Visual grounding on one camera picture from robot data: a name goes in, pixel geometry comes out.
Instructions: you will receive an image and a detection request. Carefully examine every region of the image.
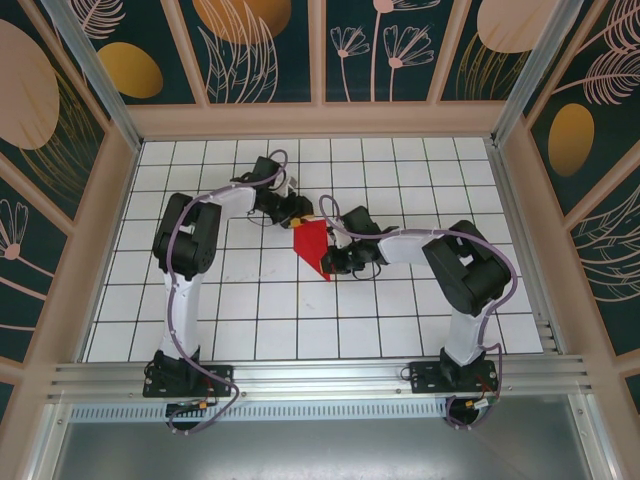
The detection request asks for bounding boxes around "aluminium frame post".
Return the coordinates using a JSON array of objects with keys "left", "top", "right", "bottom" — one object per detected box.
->
[
  {"left": 39, "top": 0, "right": 145, "bottom": 153},
  {"left": 491, "top": 0, "right": 585, "bottom": 147}
]

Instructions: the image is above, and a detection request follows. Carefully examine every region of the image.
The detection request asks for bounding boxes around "aluminium mounting rail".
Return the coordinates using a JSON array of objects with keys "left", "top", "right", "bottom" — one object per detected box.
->
[{"left": 47, "top": 353, "right": 595, "bottom": 401}]

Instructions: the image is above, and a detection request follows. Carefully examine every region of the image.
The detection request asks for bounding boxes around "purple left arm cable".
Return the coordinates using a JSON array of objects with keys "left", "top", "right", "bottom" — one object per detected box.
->
[{"left": 166, "top": 149, "right": 294, "bottom": 437}]

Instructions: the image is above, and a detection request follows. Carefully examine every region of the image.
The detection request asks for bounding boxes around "slotted grey cable duct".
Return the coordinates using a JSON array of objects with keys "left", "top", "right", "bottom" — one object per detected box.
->
[{"left": 69, "top": 398, "right": 451, "bottom": 425}]

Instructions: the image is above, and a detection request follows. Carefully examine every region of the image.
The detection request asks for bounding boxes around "red square paper sheet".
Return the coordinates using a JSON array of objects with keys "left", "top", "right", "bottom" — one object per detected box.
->
[{"left": 292, "top": 219, "right": 335, "bottom": 283}]

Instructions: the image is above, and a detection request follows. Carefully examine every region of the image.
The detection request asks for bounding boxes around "aluminium side rail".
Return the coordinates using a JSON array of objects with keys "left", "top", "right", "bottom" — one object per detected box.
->
[{"left": 485, "top": 138, "right": 569, "bottom": 357}]

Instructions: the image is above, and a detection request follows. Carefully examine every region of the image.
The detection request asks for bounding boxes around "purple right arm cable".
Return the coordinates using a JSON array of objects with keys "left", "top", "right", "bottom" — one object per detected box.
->
[{"left": 318, "top": 194, "right": 516, "bottom": 432}]

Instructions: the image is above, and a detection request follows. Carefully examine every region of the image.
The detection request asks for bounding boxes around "aluminium frame bar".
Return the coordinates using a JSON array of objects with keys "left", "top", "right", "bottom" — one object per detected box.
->
[
  {"left": 27, "top": 402, "right": 74, "bottom": 480},
  {"left": 568, "top": 393, "right": 619, "bottom": 480}
]

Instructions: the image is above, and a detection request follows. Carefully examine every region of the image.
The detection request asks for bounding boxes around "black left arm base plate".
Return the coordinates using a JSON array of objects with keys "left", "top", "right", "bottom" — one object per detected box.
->
[{"left": 143, "top": 363, "right": 235, "bottom": 399}]

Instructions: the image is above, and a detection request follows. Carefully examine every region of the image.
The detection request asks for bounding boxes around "grey metal panel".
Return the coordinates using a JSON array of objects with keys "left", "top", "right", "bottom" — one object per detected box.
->
[{"left": 49, "top": 418, "right": 604, "bottom": 480}]

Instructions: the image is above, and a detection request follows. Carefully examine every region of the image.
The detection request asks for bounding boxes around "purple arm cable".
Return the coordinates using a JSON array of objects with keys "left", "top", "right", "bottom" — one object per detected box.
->
[
  {"left": 318, "top": 194, "right": 516, "bottom": 432},
  {"left": 166, "top": 149, "right": 294, "bottom": 437}
]

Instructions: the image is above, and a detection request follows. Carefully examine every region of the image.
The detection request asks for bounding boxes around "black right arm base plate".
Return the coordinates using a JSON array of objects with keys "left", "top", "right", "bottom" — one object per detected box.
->
[{"left": 408, "top": 359, "right": 500, "bottom": 396}]

